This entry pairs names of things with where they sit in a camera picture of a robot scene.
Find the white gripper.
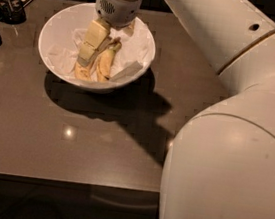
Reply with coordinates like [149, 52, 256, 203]
[77, 0, 142, 67]

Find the black wire pen holder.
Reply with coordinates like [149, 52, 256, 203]
[0, 0, 27, 25]

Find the white paper napkin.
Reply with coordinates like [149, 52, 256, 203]
[45, 19, 155, 85]

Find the yellow banana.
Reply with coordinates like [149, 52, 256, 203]
[96, 42, 122, 82]
[74, 62, 91, 81]

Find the white ceramic bowl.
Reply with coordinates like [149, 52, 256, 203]
[38, 3, 156, 93]

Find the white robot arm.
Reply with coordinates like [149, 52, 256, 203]
[101, 0, 275, 219]

